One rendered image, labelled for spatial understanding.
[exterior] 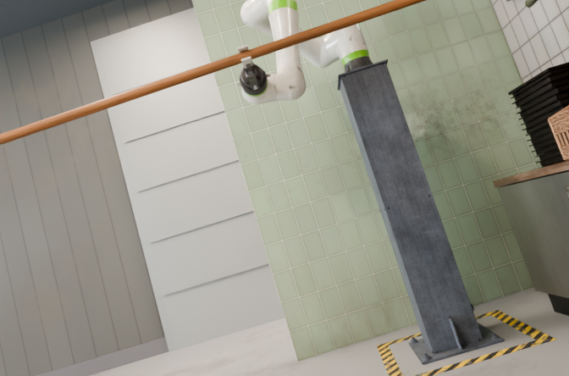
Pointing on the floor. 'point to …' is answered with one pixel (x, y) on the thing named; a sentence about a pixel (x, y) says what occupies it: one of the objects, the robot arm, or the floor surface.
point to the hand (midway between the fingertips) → (245, 57)
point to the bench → (542, 226)
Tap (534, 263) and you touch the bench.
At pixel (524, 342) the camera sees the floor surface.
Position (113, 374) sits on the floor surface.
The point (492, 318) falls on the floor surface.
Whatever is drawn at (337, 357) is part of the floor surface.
